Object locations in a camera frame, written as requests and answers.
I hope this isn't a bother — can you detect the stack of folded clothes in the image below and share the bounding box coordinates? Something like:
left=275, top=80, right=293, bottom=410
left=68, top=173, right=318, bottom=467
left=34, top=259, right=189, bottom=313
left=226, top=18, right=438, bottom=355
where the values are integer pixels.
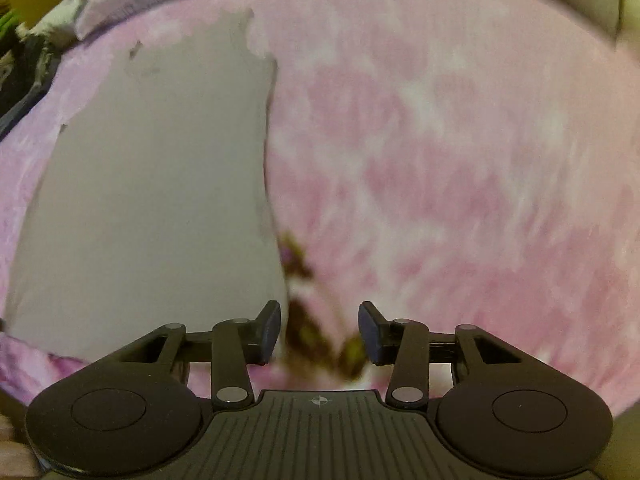
left=0, top=7, right=63, bottom=138

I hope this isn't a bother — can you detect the pale green pillow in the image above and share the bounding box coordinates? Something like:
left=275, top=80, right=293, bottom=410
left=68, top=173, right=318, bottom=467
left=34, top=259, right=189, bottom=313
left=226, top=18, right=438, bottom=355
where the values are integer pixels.
left=27, top=0, right=83, bottom=43

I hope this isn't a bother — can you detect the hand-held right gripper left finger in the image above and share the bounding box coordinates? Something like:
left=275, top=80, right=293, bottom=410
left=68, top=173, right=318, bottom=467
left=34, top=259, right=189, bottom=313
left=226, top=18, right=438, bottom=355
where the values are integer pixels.
left=114, top=301, right=282, bottom=409

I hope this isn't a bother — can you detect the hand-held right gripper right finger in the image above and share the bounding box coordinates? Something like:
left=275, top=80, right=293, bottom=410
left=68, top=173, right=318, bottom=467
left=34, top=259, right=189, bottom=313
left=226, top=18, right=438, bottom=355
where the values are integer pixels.
left=358, top=301, right=523, bottom=409

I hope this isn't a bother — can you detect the pink floral blanket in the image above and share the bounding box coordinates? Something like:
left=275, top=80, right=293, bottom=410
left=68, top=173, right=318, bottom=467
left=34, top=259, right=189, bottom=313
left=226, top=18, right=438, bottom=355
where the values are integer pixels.
left=0, top=0, right=640, bottom=418

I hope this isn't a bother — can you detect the grey cloth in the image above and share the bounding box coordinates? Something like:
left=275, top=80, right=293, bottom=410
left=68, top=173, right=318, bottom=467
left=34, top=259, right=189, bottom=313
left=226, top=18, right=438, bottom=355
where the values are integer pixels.
left=10, top=9, right=290, bottom=364

